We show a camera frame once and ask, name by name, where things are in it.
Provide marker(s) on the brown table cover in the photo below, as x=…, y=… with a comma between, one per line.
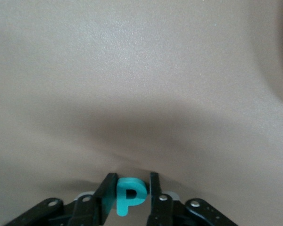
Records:
x=132, y=70

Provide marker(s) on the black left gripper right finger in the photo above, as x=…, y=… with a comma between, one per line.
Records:
x=165, y=212

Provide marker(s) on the teal foam letter p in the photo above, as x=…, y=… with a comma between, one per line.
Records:
x=121, y=202

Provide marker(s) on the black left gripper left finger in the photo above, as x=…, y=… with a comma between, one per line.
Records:
x=85, y=212

